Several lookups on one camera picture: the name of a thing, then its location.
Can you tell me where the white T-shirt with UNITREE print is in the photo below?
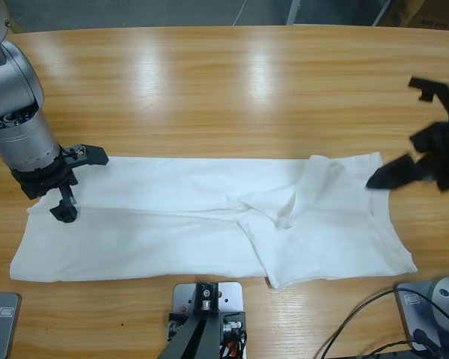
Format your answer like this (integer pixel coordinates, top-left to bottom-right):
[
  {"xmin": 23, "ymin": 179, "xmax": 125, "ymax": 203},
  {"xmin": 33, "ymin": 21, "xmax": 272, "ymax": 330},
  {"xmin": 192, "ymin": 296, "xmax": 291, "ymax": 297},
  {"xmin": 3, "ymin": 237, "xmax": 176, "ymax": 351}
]
[{"xmin": 9, "ymin": 151, "xmax": 420, "ymax": 289}]

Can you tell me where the cardboard box with blue print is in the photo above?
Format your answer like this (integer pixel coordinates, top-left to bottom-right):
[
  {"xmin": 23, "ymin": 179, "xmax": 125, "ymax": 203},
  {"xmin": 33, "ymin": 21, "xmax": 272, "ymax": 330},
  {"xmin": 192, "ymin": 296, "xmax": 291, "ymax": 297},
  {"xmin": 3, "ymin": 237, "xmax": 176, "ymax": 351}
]
[{"xmin": 379, "ymin": 0, "xmax": 427, "ymax": 28}]

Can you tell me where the black and silver clamp fitting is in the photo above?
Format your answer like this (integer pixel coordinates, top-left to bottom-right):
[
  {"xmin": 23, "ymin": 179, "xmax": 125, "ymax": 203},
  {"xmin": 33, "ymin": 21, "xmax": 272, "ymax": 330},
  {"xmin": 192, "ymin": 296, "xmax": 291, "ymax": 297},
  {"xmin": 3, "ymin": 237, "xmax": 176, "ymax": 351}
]
[{"xmin": 166, "ymin": 313, "xmax": 188, "ymax": 342}]

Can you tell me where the cardboard box with dark lettering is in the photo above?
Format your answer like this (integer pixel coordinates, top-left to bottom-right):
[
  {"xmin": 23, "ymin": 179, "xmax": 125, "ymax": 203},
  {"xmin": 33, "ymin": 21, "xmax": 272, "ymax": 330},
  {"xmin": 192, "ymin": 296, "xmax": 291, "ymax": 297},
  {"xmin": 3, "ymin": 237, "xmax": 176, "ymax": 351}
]
[{"xmin": 407, "ymin": 0, "xmax": 449, "ymax": 30}]

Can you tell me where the wooden pallet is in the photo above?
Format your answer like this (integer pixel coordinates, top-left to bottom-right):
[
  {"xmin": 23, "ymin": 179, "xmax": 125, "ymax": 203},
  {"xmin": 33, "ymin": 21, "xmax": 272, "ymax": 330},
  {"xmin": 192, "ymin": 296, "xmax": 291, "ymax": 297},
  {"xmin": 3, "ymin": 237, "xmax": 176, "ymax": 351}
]
[{"xmin": 1, "ymin": 14, "xmax": 22, "ymax": 35}]

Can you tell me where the black block with silver connector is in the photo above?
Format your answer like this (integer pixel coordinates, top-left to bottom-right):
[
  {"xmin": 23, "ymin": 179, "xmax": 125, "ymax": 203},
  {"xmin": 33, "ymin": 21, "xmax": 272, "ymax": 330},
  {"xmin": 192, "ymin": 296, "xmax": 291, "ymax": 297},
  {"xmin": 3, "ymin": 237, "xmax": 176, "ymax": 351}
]
[{"xmin": 219, "ymin": 310, "xmax": 247, "ymax": 337}]

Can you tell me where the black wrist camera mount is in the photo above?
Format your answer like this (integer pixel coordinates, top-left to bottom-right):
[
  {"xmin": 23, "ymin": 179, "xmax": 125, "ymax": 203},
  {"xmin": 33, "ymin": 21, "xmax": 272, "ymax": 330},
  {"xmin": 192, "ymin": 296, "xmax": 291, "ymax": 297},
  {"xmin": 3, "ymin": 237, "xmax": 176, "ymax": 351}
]
[
  {"xmin": 407, "ymin": 76, "xmax": 449, "ymax": 120},
  {"xmin": 59, "ymin": 144, "xmax": 110, "ymax": 168}
]

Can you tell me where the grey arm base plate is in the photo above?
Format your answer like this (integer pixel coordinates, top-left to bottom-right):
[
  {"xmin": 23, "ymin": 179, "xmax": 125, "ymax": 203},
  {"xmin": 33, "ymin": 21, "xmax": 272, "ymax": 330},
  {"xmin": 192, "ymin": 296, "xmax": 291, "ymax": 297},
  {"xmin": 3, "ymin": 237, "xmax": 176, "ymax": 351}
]
[
  {"xmin": 395, "ymin": 280, "xmax": 449, "ymax": 352},
  {"xmin": 0, "ymin": 292, "xmax": 22, "ymax": 359}
]

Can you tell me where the long black cable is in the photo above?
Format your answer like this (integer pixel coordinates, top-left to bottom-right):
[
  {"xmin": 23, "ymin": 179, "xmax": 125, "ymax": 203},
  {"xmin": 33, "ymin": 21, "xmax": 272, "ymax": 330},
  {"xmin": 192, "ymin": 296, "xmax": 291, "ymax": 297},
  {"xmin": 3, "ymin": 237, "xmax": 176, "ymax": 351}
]
[{"xmin": 321, "ymin": 288, "xmax": 449, "ymax": 359}]

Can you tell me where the white metal frame leg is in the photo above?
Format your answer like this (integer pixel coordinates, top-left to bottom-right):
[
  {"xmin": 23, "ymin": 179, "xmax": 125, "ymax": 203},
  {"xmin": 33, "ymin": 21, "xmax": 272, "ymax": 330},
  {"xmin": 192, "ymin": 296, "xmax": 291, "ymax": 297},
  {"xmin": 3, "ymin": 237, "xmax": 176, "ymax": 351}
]
[
  {"xmin": 286, "ymin": 0, "xmax": 305, "ymax": 25},
  {"xmin": 372, "ymin": 0, "xmax": 394, "ymax": 26}
]

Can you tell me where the black bracket with silver bolt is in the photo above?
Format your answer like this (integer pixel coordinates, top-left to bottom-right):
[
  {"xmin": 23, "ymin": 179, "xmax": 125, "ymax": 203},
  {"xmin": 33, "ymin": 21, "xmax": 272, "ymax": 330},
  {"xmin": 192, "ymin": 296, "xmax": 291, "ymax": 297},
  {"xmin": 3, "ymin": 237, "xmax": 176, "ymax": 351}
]
[{"xmin": 194, "ymin": 283, "xmax": 221, "ymax": 317}]

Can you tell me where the thin black cable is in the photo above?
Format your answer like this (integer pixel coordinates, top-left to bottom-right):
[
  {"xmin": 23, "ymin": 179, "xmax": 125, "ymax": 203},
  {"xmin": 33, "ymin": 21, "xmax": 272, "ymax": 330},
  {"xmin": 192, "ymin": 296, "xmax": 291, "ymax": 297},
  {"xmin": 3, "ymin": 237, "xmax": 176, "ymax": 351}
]
[{"xmin": 358, "ymin": 338, "xmax": 416, "ymax": 359}]

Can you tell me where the dark camera post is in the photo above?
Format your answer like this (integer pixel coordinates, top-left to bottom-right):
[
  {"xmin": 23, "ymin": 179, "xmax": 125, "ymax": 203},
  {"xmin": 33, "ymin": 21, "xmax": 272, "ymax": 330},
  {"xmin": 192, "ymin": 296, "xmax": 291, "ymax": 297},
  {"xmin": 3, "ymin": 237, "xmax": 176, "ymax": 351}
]
[{"xmin": 160, "ymin": 313, "xmax": 222, "ymax": 359}]

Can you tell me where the white camera mounting plate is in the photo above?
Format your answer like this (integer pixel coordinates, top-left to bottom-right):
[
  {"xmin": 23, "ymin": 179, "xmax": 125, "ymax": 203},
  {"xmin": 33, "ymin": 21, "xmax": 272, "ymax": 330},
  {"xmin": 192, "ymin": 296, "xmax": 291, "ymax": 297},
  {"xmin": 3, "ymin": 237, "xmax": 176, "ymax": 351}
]
[{"xmin": 167, "ymin": 282, "xmax": 248, "ymax": 359}]

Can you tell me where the black and orange cable bundle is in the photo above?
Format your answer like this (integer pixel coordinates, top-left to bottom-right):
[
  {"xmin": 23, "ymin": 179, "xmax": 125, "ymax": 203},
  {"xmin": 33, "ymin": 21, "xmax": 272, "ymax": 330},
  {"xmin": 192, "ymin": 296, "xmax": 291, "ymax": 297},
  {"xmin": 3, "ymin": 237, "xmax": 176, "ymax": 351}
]
[{"xmin": 219, "ymin": 331, "xmax": 250, "ymax": 359}]

